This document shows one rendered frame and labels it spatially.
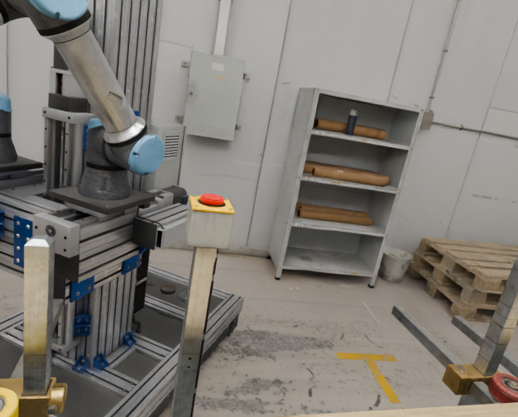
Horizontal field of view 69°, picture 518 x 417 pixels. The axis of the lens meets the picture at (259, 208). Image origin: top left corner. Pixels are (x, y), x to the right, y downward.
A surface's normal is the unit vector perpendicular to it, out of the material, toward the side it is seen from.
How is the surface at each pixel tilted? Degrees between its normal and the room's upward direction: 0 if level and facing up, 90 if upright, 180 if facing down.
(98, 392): 0
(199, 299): 90
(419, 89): 90
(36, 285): 90
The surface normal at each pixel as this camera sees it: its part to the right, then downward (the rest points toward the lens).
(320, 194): 0.16, 0.30
